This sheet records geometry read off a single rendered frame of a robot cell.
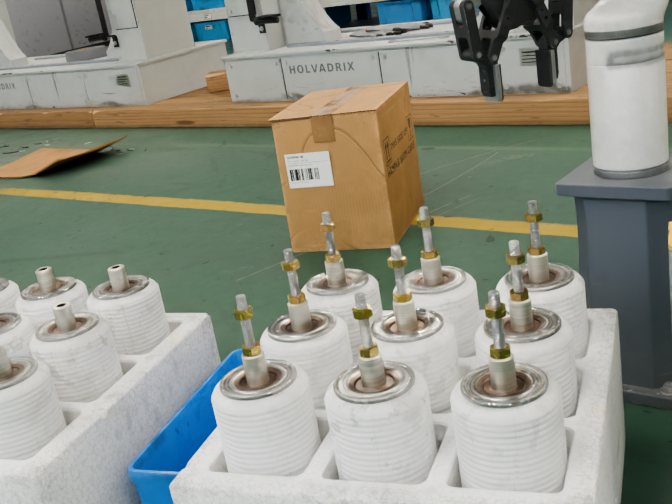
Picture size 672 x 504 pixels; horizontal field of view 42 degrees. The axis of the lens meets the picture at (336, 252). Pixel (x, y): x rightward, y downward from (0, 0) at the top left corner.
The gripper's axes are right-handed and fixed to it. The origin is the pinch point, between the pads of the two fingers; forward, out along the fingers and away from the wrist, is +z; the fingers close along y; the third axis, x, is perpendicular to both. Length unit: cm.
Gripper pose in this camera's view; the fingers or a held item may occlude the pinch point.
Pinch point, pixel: (520, 80)
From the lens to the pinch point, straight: 93.8
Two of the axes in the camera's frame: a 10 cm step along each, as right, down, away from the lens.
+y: -8.7, 3.0, -4.0
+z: 1.6, 9.3, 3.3
